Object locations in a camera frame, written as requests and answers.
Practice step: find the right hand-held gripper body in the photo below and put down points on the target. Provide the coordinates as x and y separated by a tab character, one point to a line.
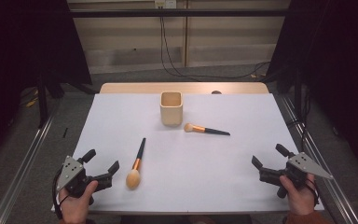
304	165

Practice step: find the person's right hand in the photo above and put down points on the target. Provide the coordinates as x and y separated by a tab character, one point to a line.
300	199

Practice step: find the white table board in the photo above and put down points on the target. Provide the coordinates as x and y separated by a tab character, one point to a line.
183	171

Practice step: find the large round-head makeup brush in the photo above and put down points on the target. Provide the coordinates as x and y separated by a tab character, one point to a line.
133	179

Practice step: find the dark curtain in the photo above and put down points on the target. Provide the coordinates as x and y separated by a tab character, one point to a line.
28	40
338	62

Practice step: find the black horizontal frame bar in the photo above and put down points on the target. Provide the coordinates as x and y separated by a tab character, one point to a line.
174	13

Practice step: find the small black floor piece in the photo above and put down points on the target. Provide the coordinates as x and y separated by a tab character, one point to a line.
65	132

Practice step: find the aluminium floor rail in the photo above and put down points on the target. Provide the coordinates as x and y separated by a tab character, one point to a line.
332	186
21	174

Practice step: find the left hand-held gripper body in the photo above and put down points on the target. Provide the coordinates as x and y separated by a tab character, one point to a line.
72	169

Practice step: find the small makeup brush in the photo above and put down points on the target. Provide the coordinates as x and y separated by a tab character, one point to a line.
205	129

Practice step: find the black metal stand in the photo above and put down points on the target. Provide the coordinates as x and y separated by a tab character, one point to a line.
298	93
42	99

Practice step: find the white wall socket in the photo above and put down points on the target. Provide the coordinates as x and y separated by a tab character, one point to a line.
165	3

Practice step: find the beige square brush holder cup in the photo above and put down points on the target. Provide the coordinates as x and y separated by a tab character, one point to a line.
171	116

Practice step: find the yellow floor tape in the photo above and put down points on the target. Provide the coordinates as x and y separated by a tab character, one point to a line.
31	102

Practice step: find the person's left hand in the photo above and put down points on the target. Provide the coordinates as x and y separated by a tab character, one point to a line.
74	208

